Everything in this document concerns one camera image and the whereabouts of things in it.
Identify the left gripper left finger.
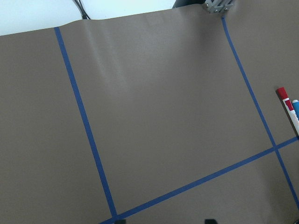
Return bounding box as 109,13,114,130
114,219,126,224

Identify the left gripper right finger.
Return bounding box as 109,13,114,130
204,219,215,224

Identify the red capped marker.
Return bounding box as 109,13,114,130
276,87,299,135

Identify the blue highlighter pen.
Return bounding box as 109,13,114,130
292,100,299,119

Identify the white side desk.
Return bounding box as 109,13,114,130
0,0,174,35

